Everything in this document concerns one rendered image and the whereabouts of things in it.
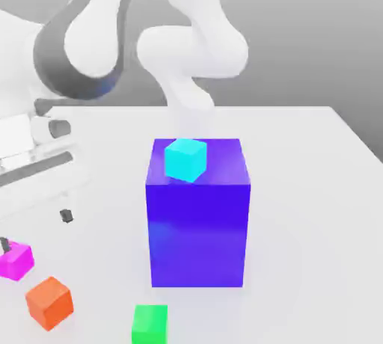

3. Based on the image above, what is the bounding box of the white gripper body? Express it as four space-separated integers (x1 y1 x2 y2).
0 143 90 218

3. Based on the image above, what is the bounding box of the small magenta cube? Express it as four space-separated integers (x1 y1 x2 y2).
0 240 36 283

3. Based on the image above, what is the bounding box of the small orange cube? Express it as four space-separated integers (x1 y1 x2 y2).
25 275 75 333

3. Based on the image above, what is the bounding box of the small cyan cube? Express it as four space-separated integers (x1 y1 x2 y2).
164 138 208 184

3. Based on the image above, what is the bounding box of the small green cube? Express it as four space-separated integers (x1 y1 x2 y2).
131 304 169 344

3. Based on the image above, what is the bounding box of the large blue box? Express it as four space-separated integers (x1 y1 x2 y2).
145 138 251 289

